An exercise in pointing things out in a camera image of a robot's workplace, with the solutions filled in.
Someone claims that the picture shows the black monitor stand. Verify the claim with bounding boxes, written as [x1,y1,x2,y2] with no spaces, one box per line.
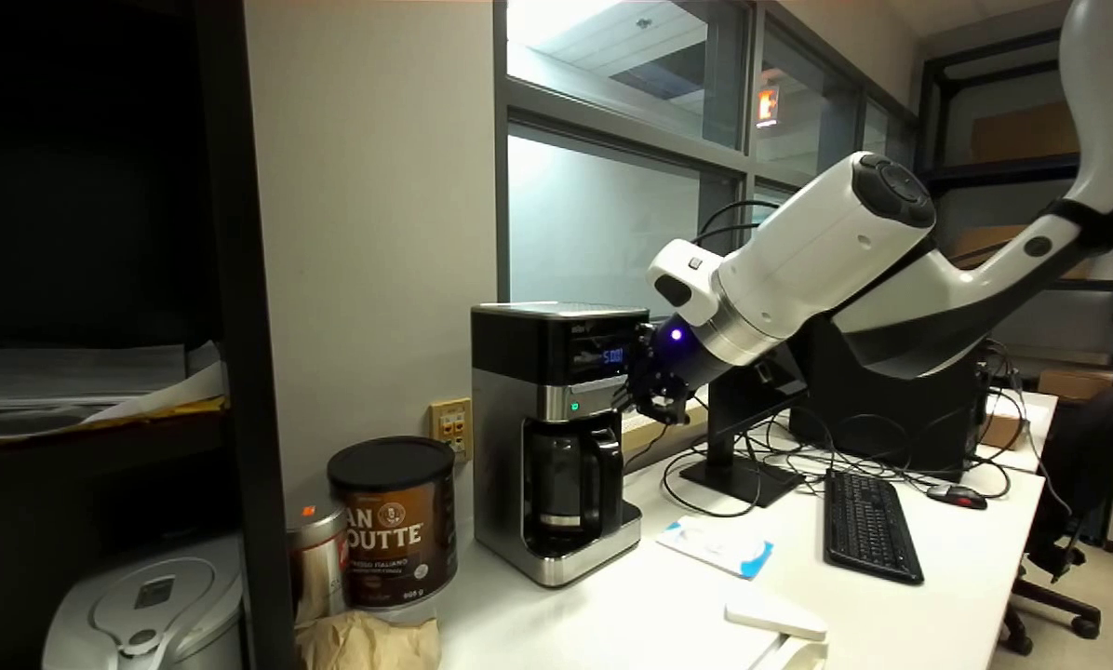
[677,365,809,510]

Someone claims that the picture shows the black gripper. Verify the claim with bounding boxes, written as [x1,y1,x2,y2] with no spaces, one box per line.
[627,316,713,429]

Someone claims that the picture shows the black shelving unit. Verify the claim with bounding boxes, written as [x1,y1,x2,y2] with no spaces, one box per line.
[0,0,301,670]

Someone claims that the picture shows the brown coffee can black lid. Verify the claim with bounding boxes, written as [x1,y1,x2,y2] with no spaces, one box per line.
[323,431,461,609]

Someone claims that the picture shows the blue and white paper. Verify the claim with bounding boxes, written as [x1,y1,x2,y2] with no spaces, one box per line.
[651,514,777,584]

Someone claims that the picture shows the black swivel chair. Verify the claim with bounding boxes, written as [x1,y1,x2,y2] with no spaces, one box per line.
[998,383,1113,660]

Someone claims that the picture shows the glass coffee carafe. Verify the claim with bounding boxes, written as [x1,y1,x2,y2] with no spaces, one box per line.
[526,421,628,546]

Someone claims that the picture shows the white rice cooker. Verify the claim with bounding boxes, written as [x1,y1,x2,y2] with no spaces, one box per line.
[38,531,248,670]

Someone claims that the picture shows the stack of papers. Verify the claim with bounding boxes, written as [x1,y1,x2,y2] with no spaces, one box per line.
[0,339,233,447]

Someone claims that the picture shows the black and steel coffeemaker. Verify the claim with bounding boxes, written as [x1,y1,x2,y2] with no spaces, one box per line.
[470,298,651,591]

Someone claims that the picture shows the black computer monitor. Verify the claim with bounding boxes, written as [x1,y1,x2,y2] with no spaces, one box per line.
[787,308,991,479]

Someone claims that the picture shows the crumpled brown paper bag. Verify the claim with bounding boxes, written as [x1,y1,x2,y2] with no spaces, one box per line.
[294,608,443,670]

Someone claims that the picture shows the black computer keyboard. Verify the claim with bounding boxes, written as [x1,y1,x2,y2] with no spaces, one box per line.
[818,467,926,588]

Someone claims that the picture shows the dark background shelf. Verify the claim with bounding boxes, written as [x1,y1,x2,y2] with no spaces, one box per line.
[914,29,1113,387]

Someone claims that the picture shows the black computer mouse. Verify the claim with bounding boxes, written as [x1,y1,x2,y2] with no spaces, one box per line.
[931,479,993,514]

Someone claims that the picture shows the wall power outlet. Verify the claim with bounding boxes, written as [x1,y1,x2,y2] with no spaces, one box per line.
[426,395,475,454]

